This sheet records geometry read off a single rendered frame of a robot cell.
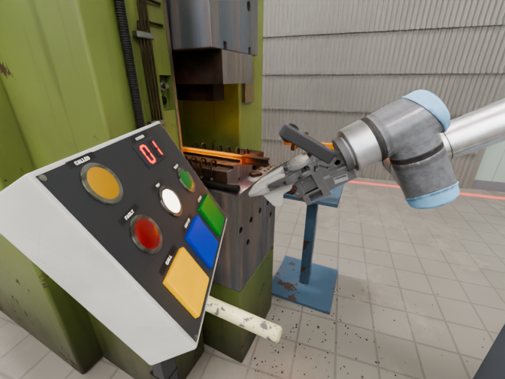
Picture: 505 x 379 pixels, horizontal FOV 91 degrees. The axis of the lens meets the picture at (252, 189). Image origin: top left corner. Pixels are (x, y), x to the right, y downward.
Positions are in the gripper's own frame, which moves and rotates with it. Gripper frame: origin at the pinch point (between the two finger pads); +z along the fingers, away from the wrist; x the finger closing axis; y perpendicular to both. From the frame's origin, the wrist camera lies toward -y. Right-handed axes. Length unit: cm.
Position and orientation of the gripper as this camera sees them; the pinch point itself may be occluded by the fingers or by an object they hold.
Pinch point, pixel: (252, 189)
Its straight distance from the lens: 52.6
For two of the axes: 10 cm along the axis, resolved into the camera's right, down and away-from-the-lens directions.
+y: 5.0, 8.0, 3.4
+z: -8.7, 4.5, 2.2
